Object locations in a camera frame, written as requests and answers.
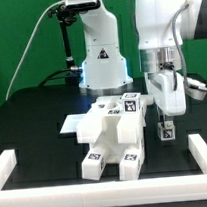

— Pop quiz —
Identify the white cable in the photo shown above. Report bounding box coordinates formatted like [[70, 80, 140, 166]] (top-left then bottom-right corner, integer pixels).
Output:
[[0, 0, 74, 101]]

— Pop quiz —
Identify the black cable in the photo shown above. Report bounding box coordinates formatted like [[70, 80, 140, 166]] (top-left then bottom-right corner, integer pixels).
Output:
[[37, 66, 84, 88]]

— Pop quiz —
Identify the white chair seat part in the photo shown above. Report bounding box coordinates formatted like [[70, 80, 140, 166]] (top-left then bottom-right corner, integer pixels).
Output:
[[90, 121, 144, 164]]

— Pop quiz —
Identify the grey camera on stand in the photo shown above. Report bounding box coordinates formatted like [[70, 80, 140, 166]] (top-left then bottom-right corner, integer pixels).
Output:
[[65, 0, 97, 10]]

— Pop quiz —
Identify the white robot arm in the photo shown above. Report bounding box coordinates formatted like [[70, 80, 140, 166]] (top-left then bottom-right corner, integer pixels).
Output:
[[65, 0, 207, 118]]

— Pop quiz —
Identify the black camera stand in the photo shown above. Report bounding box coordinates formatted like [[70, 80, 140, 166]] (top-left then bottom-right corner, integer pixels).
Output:
[[47, 1, 106, 89]]

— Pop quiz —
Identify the white chair back frame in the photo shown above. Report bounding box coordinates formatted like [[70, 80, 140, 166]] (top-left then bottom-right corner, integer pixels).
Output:
[[76, 92, 154, 145]]

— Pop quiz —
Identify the white tagged cube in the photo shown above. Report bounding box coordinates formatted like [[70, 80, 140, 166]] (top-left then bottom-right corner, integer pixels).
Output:
[[121, 92, 141, 113], [158, 121, 176, 141]]

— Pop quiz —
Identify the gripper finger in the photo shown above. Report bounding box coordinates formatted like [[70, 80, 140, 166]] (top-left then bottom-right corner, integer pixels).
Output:
[[157, 108, 165, 128]]

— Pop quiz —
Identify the white U-shaped border fence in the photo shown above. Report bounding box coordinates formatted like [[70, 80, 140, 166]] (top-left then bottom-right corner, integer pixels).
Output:
[[0, 134, 207, 207]]

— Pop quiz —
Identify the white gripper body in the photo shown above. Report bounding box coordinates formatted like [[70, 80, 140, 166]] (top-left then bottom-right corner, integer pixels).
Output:
[[145, 70, 207, 116]]

